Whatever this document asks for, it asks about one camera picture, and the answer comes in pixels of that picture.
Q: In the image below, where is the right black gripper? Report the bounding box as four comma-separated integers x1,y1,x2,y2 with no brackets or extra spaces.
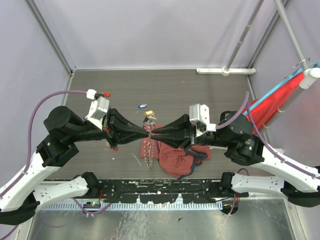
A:
150,112,232,150

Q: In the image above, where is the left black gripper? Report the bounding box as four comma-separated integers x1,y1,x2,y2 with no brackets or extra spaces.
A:
70,104,151,150

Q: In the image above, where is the key with yellow tag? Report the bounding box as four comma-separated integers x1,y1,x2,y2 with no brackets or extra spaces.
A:
144,110,157,120

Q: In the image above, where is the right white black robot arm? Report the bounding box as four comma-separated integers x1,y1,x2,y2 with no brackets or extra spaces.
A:
151,111,320,208

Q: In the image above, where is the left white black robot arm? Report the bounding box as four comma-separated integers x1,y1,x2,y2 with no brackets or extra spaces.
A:
0,106,148,226

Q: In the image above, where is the key with red tag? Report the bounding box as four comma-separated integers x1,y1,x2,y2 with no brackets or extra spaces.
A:
109,146,119,152
100,93,111,97

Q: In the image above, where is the dark red shirt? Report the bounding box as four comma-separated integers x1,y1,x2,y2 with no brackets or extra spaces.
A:
140,138,211,180

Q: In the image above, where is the key with blue tag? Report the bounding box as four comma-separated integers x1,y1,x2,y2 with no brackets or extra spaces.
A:
138,104,148,109

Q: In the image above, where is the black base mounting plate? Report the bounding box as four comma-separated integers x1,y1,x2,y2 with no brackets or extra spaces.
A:
76,179,234,204

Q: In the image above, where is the red cloth on hanger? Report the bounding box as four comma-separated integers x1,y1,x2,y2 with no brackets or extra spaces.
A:
250,73,304,132

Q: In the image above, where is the white grey clothes rack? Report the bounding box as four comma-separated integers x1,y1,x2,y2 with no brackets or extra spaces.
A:
196,0,320,156

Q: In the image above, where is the teal clothes hanger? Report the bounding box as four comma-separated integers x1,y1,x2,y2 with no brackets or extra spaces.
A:
249,67,304,114

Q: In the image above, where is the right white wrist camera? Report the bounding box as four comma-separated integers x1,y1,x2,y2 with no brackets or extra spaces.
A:
189,103,217,133

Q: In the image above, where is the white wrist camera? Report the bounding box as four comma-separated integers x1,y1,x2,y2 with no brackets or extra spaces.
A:
84,89,110,130
189,103,217,133

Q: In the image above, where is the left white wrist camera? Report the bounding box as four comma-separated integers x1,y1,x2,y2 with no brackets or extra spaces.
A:
84,89,110,130

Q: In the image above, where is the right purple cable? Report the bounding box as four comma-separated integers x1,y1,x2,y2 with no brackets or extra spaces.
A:
216,91,320,180

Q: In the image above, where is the slotted cable duct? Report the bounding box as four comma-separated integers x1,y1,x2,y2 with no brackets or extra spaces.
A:
43,200,223,211

